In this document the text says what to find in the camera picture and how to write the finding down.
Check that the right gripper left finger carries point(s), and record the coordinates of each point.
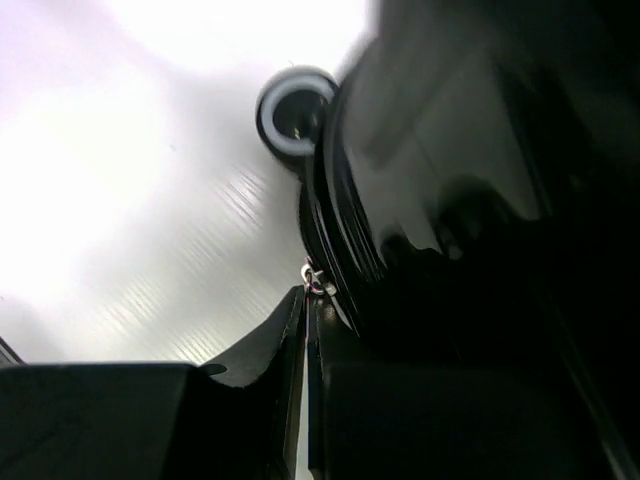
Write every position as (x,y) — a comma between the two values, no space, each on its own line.
(234,417)

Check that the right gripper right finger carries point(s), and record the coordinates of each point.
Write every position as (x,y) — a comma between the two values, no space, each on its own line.
(374,419)

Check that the black and white suitcase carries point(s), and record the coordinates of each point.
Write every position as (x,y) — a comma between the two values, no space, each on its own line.
(472,184)

